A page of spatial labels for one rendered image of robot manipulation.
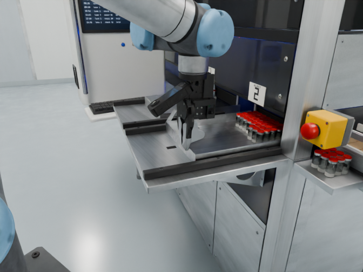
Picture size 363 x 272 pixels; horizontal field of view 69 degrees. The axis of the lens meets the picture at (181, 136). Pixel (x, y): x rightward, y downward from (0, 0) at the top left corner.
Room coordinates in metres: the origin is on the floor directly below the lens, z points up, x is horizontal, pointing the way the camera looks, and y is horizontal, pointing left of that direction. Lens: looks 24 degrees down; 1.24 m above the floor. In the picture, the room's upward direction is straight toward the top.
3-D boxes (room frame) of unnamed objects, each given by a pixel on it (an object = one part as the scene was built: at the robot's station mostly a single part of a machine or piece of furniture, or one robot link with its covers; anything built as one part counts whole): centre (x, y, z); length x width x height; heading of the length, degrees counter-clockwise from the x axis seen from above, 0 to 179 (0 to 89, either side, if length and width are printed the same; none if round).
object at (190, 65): (0.67, -0.03, 1.13); 0.08 x 0.08 x 0.05
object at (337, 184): (0.59, -0.39, 0.87); 0.14 x 0.13 x 0.02; 110
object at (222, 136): (0.79, -0.15, 0.90); 0.34 x 0.26 x 0.04; 110
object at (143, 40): (0.59, 0.04, 1.21); 0.11 x 0.11 x 0.08; 39
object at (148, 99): (1.10, -0.04, 0.90); 0.34 x 0.26 x 0.04; 110
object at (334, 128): (0.59, -0.35, 1.00); 0.08 x 0.07 x 0.07; 110
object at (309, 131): (0.57, -0.30, 0.99); 0.04 x 0.04 x 0.04; 20
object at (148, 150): (0.92, -0.03, 0.87); 0.70 x 0.48 x 0.02; 20
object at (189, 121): (0.64, -0.02, 0.99); 0.05 x 0.02 x 0.09; 20
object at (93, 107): (1.38, 0.28, 0.82); 0.40 x 0.14 x 0.02; 117
